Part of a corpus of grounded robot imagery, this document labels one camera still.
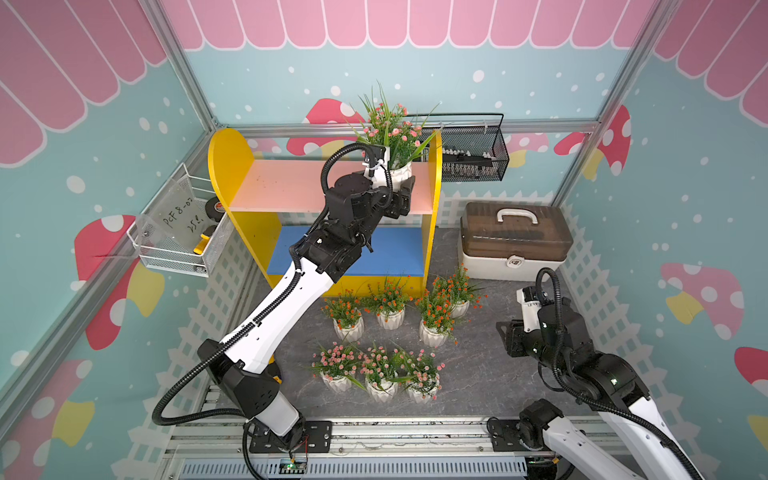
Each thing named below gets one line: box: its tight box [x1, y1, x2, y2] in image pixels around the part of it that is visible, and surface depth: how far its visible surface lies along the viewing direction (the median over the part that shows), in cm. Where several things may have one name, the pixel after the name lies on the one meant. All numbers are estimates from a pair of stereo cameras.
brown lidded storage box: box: [458, 201, 573, 282], surface depth 96 cm
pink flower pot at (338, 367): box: [311, 341, 366, 393], surface depth 74 cm
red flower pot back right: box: [432, 263, 488, 318], surface depth 88 cm
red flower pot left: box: [320, 288, 371, 342], surface depth 86 cm
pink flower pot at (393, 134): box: [347, 80, 439, 188], surface depth 55 cm
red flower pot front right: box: [415, 289, 455, 347], surface depth 82 cm
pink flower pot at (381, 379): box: [360, 346, 414, 403], surface depth 74 cm
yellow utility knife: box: [193, 233, 210, 255], surface depth 64 cm
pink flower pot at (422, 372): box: [398, 350, 446, 404], surface depth 73 cm
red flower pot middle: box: [364, 276, 413, 330], surface depth 87 cm
